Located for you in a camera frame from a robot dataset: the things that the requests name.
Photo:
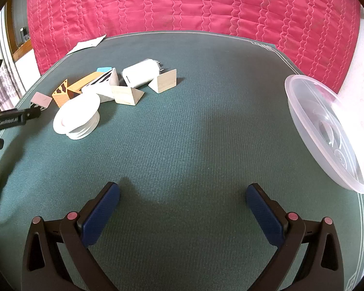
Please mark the white round dish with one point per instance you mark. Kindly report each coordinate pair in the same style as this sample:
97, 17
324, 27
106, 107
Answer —
75, 112

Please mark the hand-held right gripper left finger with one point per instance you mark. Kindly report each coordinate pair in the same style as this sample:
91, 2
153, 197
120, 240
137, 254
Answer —
101, 215

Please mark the clear plastic bowl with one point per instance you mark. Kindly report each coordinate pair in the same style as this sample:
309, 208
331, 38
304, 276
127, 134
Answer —
321, 121

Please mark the wooden rectangular block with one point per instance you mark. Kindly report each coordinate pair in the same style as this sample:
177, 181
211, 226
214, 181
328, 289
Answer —
163, 80

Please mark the white striped triangular block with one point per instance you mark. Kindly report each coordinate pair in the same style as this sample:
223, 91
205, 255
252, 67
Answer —
101, 92

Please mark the blue block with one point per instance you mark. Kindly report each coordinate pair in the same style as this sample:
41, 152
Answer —
104, 69

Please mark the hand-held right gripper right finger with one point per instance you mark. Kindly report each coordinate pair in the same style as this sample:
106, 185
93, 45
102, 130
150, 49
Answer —
264, 215

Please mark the wooden triangular block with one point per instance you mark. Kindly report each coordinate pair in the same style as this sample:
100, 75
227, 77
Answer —
124, 95

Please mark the red quilted blanket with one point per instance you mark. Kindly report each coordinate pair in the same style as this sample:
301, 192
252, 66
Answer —
185, 6

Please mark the green mat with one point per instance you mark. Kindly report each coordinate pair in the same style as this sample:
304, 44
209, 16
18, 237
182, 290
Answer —
185, 127

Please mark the white charger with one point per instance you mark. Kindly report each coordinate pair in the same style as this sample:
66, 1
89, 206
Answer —
139, 72

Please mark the orange striped block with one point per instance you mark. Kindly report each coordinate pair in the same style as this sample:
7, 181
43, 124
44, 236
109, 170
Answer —
82, 83
60, 95

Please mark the white paper tag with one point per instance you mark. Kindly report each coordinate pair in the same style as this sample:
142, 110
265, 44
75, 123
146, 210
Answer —
85, 45

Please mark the pink-topped striped cube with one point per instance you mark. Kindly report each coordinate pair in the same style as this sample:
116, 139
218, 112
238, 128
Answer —
41, 99

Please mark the wooden furniture frame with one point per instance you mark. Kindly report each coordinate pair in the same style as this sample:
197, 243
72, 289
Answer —
10, 27

